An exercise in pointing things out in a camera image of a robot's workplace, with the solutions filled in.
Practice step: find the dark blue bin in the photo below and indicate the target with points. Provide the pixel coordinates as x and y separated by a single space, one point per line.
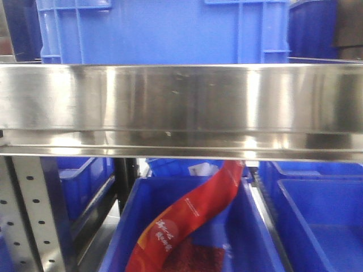
311 30
24 29

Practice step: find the large blue crate upper shelf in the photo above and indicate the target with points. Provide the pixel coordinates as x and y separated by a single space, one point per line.
164 32

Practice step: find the stainless steel shelf beam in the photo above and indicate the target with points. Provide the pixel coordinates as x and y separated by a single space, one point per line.
252 112

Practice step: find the red printed bag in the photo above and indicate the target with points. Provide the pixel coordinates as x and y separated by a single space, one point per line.
174 224

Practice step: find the blue bin lower right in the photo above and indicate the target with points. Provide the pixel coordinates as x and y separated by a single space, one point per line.
317 209

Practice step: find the blue bin lower centre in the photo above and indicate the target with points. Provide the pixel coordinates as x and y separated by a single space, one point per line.
235 240

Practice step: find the dark blue bin upper left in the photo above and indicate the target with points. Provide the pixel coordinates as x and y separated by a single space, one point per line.
24 29

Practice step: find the blue bin lower left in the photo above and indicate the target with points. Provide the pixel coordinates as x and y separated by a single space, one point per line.
81 178

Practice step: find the dark blue bin upper right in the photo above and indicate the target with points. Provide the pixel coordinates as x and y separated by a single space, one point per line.
311 30

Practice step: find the perforated metal shelf upright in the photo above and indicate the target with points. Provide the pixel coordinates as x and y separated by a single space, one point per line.
27 221

